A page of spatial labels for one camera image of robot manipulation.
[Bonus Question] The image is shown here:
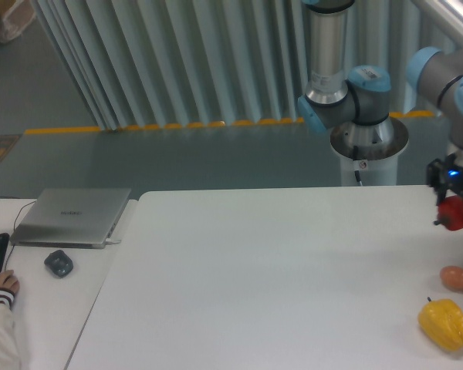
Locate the red bell pepper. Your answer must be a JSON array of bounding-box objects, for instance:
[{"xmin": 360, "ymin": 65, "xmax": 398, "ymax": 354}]
[{"xmin": 434, "ymin": 195, "xmax": 463, "ymax": 231}]

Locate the white folding partition screen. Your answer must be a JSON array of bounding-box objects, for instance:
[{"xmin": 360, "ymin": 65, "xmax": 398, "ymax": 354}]
[{"xmin": 32, "ymin": 1, "xmax": 463, "ymax": 130}]

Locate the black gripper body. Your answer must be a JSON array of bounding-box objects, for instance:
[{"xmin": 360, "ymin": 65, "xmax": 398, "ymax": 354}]
[{"xmin": 444, "ymin": 153, "xmax": 463, "ymax": 199}]

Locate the silver closed laptop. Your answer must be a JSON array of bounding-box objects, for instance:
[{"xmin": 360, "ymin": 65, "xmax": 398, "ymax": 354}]
[{"xmin": 10, "ymin": 188, "xmax": 130, "ymax": 249}]

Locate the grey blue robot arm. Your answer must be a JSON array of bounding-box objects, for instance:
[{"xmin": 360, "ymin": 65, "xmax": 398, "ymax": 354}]
[{"xmin": 297, "ymin": 1, "xmax": 463, "ymax": 230}]

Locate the black computer mouse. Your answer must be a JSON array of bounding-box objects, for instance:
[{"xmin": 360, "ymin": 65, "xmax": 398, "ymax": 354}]
[{"xmin": 44, "ymin": 250, "xmax": 74, "ymax": 278}]

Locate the black laptop cable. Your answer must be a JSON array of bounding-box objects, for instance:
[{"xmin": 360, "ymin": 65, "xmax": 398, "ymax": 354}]
[{"xmin": 0, "ymin": 196, "xmax": 38, "ymax": 271}]

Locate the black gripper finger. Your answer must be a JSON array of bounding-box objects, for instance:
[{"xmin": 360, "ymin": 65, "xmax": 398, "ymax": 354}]
[{"xmin": 426, "ymin": 158, "xmax": 449, "ymax": 206}]

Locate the brown egg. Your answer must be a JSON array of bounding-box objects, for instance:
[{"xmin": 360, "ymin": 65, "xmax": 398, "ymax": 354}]
[{"xmin": 440, "ymin": 266, "xmax": 463, "ymax": 291}]

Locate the cardboard box in plastic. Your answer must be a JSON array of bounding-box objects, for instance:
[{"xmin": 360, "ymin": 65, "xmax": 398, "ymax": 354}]
[{"xmin": 0, "ymin": 0, "xmax": 35, "ymax": 44}]

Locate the person's hand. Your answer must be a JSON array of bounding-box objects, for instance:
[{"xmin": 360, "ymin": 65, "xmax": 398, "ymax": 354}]
[{"xmin": 0, "ymin": 270, "xmax": 20, "ymax": 295}]

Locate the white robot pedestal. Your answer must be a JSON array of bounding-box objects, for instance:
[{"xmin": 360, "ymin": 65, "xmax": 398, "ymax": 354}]
[{"xmin": 330, "ymin": 117, "xmax": 409, "ymax": 187}]

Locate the white sleeved forearm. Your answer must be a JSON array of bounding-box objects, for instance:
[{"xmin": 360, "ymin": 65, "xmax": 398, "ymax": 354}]
[{"xmin": 0, "ymin": 288, "xmax": 21, "ymax": 369}]

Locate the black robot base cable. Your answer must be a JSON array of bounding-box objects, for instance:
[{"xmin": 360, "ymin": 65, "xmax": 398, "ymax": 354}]
[{"xmin": 352, "ymin": 144, "xmax": 364, "ymax": 187}]

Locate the yellow bell pepper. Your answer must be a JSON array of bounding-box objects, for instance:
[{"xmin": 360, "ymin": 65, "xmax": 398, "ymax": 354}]
[{"xmin": 417, "ymin": 297, "xmax": 463, "ymax": 352}]

